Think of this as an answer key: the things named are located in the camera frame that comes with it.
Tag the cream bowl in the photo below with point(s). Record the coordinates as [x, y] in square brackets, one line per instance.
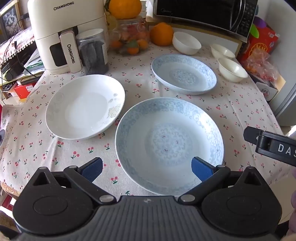
[222, 51]
[232, 70]

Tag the glass jar of small oranges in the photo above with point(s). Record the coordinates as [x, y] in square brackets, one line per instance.
[129, 37]

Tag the lace trimmed cloth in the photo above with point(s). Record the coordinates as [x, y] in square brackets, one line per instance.
[16, 40]

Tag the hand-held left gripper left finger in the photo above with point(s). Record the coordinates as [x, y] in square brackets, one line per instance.
[93, 168]

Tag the purple and green toy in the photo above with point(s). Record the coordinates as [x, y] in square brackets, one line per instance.
[257, 26]

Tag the white floral plate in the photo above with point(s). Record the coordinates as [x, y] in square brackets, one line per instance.
[81, 109]

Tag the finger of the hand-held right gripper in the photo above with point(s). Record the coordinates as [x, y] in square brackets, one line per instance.
[251, 135]

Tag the clear plastic jar dark contents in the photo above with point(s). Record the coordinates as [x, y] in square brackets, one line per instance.
[93, 53]

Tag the cherry print tablecloth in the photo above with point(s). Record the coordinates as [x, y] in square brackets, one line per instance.
[143, 83]

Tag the white carton box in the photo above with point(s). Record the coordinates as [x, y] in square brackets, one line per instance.
[268, 89]

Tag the red cardboard box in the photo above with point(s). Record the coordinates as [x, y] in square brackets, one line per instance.
[266, 37]

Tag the small blue patterned plate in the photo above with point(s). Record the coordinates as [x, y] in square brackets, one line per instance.
[185, 74]

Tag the plastic bag of small oranges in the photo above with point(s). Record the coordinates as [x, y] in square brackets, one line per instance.
[261, 64]

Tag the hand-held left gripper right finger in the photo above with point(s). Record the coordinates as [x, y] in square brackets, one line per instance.
[201, 168]

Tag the stack of paper cups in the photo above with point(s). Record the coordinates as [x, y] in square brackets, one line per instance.
[143, 9]

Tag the large orange with leaves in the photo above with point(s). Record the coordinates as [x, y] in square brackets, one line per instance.
[124, 8]

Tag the small red box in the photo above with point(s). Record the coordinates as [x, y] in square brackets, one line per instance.
[22, 91]

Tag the picture frame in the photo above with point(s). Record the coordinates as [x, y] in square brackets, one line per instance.
[9, 18]

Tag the black microwave oven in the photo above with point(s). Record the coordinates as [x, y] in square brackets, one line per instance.
[203, 14]

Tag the white bowl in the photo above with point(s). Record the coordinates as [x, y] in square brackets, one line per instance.
[186, 42]

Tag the white air fryer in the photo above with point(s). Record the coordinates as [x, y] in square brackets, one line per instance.
[46, 27]

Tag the silver refrigerator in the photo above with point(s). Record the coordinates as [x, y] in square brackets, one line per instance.
[282, 58]

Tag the large blue patterned plate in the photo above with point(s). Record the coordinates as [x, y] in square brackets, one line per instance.
[166, 139]

